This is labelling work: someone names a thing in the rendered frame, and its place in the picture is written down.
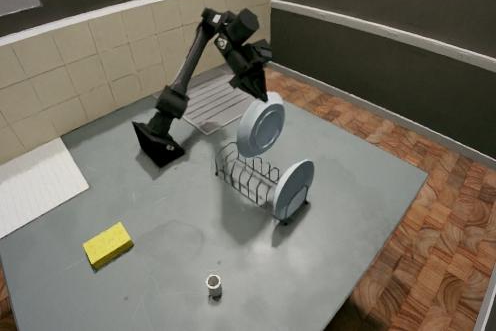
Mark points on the beige tiled wall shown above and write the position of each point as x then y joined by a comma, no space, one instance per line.
59,77

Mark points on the yellow sponge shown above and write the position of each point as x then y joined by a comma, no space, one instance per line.
107,245

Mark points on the white ribbed draining mat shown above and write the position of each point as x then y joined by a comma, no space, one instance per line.
36,182

